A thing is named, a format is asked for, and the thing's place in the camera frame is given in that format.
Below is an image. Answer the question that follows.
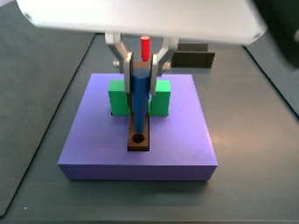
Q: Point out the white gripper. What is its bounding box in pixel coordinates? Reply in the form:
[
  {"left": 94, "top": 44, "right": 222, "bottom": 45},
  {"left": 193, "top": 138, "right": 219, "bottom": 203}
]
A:
[{"left": 16, "top": 0, "right": 267, "bottom": 95}]

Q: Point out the blue peg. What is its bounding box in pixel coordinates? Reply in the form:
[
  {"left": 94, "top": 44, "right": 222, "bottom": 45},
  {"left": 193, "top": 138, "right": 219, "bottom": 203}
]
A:
[{"left": 131, "top": 68, "right": 150, "bottom": 134}]

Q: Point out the red peg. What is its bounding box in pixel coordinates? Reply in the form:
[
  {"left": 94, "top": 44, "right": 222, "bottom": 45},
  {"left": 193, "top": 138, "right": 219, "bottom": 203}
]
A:
[{"left": 140, "top": 36, "right": 151, "bottom": 61}]

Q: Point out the green block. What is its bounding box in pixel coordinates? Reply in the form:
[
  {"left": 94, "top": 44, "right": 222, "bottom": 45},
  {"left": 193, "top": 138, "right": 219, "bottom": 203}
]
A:
[{"left": 108, "top": 80, "right": 171, "bottom": 116}]

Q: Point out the brown slotted bar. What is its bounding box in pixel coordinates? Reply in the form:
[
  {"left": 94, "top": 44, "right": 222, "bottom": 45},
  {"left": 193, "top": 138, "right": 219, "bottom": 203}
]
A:
[{"left": 127, "top": 62, "right": 150, "bottom": 151}]

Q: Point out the purple base block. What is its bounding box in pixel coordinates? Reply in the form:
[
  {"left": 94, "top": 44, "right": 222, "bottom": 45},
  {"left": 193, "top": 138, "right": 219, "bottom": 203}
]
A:
[{"left": 59, "top": 73, "right": 218, "bottom": 180}]

